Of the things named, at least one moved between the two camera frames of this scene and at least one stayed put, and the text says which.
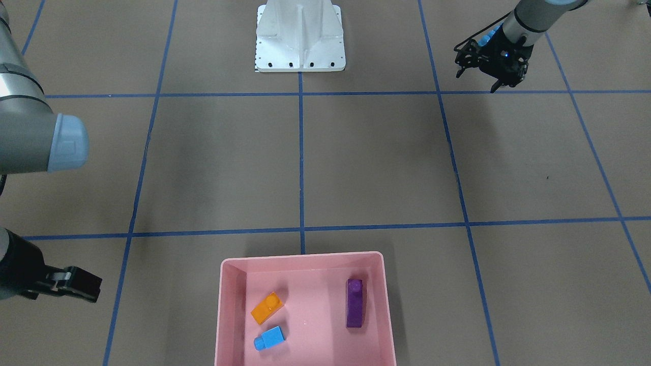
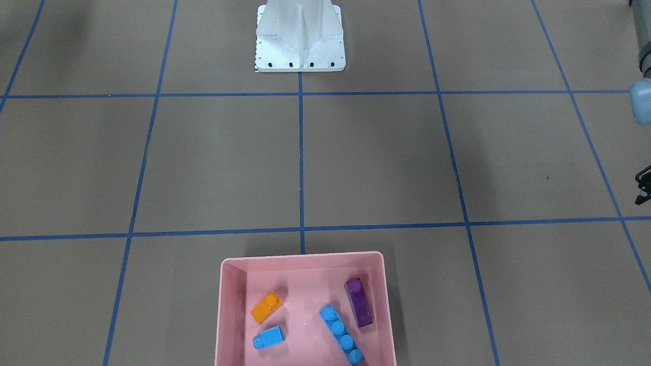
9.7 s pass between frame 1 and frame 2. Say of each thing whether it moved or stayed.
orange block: stayed
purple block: moved
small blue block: stayed
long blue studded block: moved
